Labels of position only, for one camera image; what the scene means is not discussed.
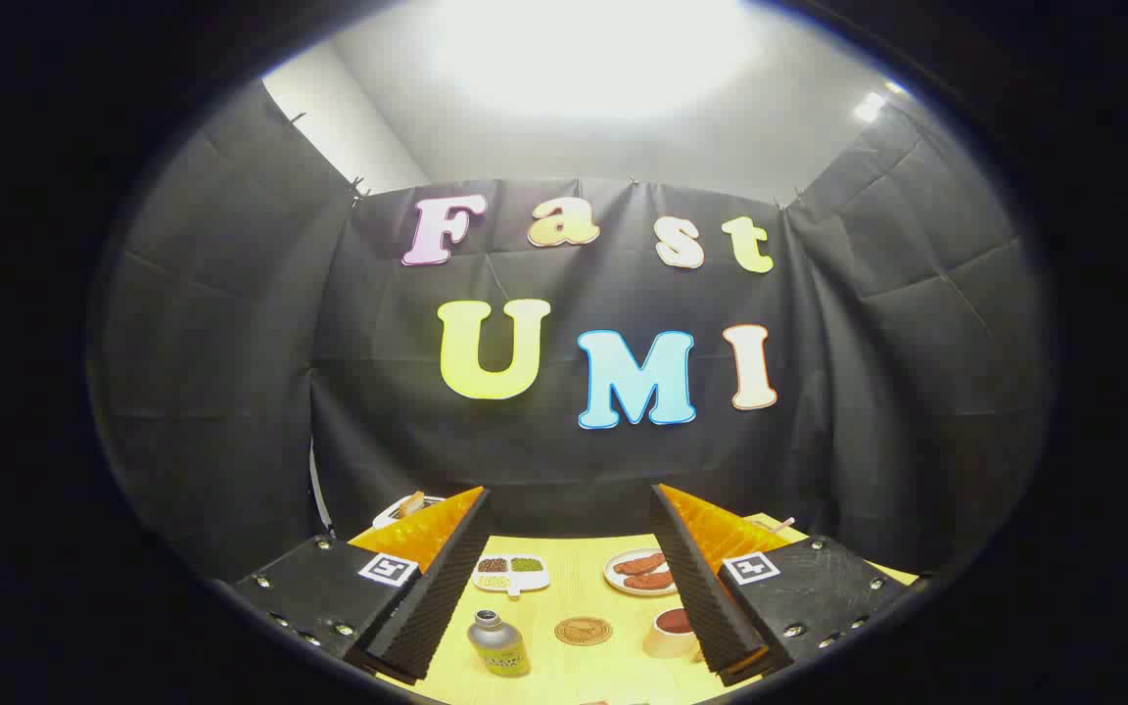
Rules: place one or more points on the white toaster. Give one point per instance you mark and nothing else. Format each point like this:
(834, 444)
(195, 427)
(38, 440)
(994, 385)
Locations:
(388, 511)

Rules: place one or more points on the white round sausage plate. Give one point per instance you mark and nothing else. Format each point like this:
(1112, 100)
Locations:
(618, 580)

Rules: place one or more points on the brown sausage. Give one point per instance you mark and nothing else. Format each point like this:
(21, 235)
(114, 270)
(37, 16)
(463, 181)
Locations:
(650, 581)
(637, 565)

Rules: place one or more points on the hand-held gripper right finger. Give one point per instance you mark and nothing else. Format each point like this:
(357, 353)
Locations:
(696, 587)

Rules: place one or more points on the toast slice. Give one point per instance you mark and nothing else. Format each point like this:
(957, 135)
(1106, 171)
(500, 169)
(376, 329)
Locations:
(410, 503)

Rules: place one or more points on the white divided bean plate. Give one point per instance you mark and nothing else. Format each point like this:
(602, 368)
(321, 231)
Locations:
(511, 583)

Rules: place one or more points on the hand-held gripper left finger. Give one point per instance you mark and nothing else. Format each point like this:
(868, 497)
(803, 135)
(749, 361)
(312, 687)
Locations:
(446, 578)

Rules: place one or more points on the silver green-label juice bottle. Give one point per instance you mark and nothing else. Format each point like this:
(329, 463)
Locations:
(497, 646)

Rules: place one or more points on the wooden table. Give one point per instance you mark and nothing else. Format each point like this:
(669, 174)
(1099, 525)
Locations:
(579, 587)

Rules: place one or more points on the round cork coaster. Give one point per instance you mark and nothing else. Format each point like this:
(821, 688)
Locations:
(584, 631)

